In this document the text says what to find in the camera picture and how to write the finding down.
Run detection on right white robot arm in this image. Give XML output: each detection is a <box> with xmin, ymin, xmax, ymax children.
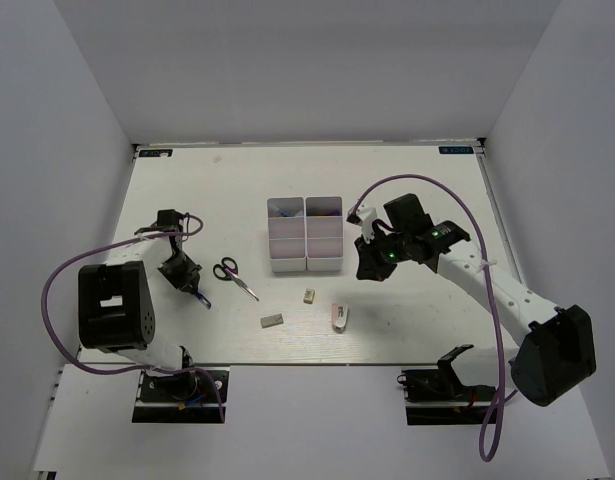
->
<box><xmin>347</xmin><ymin>194</ymin><xmax>597</xmax><ymax>407</ymax></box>

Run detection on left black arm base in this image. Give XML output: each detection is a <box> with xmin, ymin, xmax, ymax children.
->
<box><xmin>132</xmin><ymin>368</ymin><xmax>230</xmax><ymax>425</ymax></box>

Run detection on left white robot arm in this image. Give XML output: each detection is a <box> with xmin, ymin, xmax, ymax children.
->
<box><xmin>78</xmin><ymin>209</ymin><xmax>211</xmax><ymax>399</ymax></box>

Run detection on grey eraser block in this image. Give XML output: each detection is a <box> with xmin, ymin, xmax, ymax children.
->
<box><xmin>260</xmin><ymin>314</ymin><xmax>284</xmax><ymax>329</ymax></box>

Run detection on blue pen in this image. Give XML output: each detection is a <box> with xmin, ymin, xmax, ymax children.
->
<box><xmin>196</xmin><ymin>292</ymin><xmax>212</xmax><ymax>309</ymax></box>
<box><xmin>275</xmin><ymin>206</ymin><xmax>293</xmax><ymax>218</ymax></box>

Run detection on black handled scissors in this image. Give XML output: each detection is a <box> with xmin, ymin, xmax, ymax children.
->
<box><xmin>213</xmin><ymin>257</ymin><xmax>260</xmax><ymax>302</ymax></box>

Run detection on left corner label sticker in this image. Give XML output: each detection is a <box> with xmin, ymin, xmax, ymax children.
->
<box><xmin>138</xmin><ymin>149</ymin><xmax>173</xmax><ymax>158</ymax></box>

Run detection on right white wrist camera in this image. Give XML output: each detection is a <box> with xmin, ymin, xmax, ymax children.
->
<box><xmin>346</xmin><ymin>204</ymin><xmax>378</xmax><ymax>244</ymax></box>

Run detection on pink white stapler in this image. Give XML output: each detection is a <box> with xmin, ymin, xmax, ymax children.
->
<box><xmin>331</xmin><ymin>303</ymin><xmax>349</xmax><ymax>333</ymax></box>

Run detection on corner label sticker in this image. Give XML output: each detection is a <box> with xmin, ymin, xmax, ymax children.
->
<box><xmin>438</xmin><ymin>145</ymin><xmax>474</xmax><ymax>155</ymax></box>
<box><xmin>138</xmin><ymin>149</ymin><xmax>173</xmax><ymax>158</ymax></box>

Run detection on white divided container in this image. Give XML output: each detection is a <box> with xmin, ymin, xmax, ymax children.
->
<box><xmin>305</xmin><ymin>196</ymin><xmax>344</xmax><ymax>272</ymax></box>
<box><xmin>267</xmin><ymin>197</ymin><xmax>307</xmax><ymax>273</ymax></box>

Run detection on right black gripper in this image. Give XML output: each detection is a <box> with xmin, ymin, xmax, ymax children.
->
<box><xmin>355</xmin><ymin>227</ymin><xmax>411</xmax><ymax>282</ymax></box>

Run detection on yellow eraser with barcode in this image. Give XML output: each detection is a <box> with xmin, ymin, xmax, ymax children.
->
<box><xmin>303</xmin><ymin>288</ymin><xmax>316</xmax><ymax>304</ymax></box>

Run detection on right white divided container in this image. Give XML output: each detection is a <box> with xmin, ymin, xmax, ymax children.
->
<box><xmin>305</xmin><ymin>196</ymin><xmax>344</xmax><ymax>272</ymax></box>

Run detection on left white divided container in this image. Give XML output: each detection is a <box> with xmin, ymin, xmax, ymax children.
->
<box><xmin>267</xmin><ymin>197</ymin><xmax>307</xmax><ymax>273</ymax></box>

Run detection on right corner label sticker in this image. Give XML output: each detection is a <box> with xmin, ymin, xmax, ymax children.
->
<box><xmin>438</xmin><ymin>145</ymin><xmax>474</xmax><ymax>155</ymax></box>

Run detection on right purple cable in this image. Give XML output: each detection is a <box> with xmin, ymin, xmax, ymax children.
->
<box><xmin>351</xmin><ymin>173</ymin><xmax>518</xmax><ymax>462</ymax></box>

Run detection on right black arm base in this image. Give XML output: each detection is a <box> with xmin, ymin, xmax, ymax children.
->
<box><xmin>396</xmin><ymin>344</ymin><xmax>496</xmax><ymax>426</ymax></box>

